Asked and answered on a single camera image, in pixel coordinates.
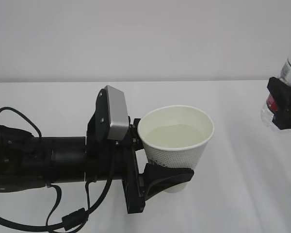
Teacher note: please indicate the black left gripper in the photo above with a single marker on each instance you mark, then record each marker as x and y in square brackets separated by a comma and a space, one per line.
[111, 160]

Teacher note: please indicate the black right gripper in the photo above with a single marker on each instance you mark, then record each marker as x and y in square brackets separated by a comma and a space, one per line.
[279, 103]

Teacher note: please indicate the clear plastic water bottle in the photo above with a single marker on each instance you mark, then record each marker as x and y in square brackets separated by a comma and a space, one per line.
[266, 115]

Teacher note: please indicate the white paper coffee cup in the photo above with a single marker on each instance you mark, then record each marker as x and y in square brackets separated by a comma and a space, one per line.
[175, 136]

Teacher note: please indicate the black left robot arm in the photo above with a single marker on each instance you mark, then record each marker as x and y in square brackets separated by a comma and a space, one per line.
[29, 162]

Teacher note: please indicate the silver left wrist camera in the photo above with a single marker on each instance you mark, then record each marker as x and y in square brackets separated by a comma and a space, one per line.
[118, 113]

